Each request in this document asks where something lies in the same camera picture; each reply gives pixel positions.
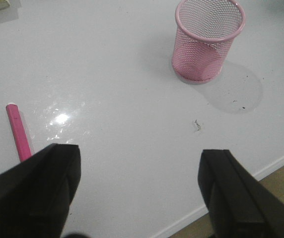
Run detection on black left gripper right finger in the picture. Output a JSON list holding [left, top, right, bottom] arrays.
[[198, 149, 284, 238]]

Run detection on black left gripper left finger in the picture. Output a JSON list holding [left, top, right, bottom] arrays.
[[0, 144, 81, 238]]

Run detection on pink marker pen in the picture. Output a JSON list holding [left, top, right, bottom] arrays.
[[6, 104, 32, 162]]

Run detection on pink mesh pen holder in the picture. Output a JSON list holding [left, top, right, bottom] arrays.
[[172, 0, 246, 83]]

